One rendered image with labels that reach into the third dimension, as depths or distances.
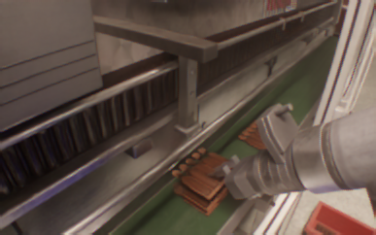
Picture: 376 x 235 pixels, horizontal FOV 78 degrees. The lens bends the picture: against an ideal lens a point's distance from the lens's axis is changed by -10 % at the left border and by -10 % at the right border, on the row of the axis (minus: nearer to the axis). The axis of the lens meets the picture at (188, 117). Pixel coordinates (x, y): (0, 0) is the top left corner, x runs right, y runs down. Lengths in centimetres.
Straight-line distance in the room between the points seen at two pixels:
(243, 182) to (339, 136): 17
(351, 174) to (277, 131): 10
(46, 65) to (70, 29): 4
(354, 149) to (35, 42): 32
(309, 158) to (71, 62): 28
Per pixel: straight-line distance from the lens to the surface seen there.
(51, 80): 25
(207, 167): 51
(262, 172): 39
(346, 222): 144
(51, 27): 24
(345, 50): 66
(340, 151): 32
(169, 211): 53
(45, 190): 35
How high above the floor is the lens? 111
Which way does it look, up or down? 34 degrees down
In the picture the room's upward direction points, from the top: 1 degrees clockwise
